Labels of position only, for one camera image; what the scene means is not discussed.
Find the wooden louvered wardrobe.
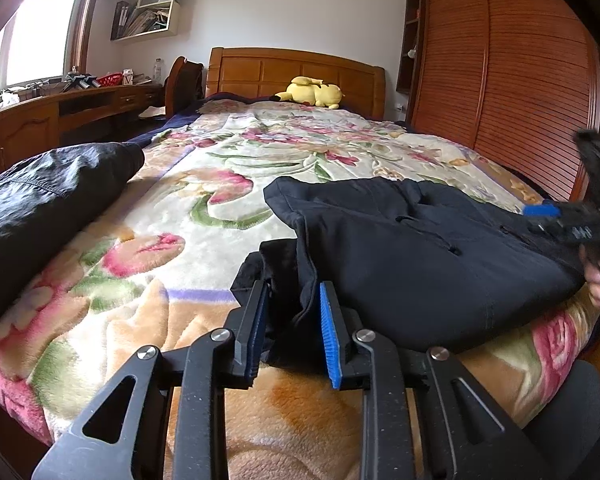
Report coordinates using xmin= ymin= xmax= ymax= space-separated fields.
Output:
xmin=409 ymin=0 xmax=600 ymax=206

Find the wooden bed headboard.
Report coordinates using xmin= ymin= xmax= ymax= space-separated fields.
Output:
xmin=207 ymin=47 xmax=387 ymax=120

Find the white wall shelf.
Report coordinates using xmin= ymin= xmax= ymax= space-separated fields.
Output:
xmin=109 ymin=0 xmax=191 ymax=42

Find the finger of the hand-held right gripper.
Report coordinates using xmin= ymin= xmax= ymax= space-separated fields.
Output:
xmin=522 ymin=199 xmax=566 ymax=221

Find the person's dark trouser leg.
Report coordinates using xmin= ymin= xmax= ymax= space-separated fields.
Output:
xmin=521 ymin=360 xmax=600 ymax=480

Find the yellow plush toy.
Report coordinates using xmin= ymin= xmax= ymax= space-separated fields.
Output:
xmin=272 ymin=76 xmax=346 ymax=110

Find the floral blanket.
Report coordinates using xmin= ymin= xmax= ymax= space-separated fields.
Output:
xmin=0 ymin=100 xmax=600 ymax=480

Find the wooden chair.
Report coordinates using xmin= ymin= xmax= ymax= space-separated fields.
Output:
xmin=163 ymin=56 xmax=206 ymax=117

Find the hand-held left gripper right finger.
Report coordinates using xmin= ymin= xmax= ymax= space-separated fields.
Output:
xmin=319 ymin=281 xmax=537 ymax=480

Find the wooden open shelf unit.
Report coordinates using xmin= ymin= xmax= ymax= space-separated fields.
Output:
xmin=396 ymin=0 xmax=424 ymax=96

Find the row of desk ornaments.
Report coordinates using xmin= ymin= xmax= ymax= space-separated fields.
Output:
xmin=0 ymin=76 xmax=48 ymax=112

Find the black jacket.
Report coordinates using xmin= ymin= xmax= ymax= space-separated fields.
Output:
xmin=230 ymin=176 xmax=600 ymax=368

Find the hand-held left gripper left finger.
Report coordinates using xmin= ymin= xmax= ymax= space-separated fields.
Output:
xmin=31 ymin=280 xmax=272 ymax=480

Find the window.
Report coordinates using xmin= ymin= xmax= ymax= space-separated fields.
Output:
xmin=0 ymin=0 xmax=107 ymax=97

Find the person's right hand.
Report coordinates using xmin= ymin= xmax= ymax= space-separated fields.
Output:
xmin=580 ymin=245 xmax=600 ymax=311

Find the black grey desk gadget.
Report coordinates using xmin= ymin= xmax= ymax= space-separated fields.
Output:
xmin=64 ymin=70 xmax=99 ymax=92

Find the dark grey puffer jacket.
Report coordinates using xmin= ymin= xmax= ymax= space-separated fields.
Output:
xmin=0 ymin=142 xmax=146 ymax=329

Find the wooden desk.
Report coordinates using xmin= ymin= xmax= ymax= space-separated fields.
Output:
xmin=0 ymin=82 xmax=166 ymax=187

